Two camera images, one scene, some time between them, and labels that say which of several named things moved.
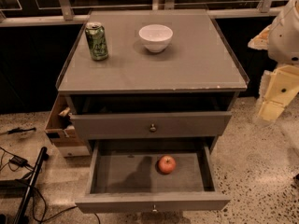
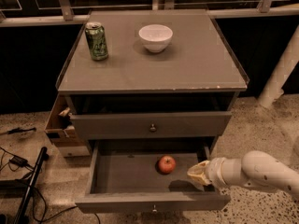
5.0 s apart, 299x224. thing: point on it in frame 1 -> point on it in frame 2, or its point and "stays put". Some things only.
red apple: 166,163 stays put
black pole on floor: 43,156 stays put
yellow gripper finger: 260,41 -> 199,168
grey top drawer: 113,125 stays put
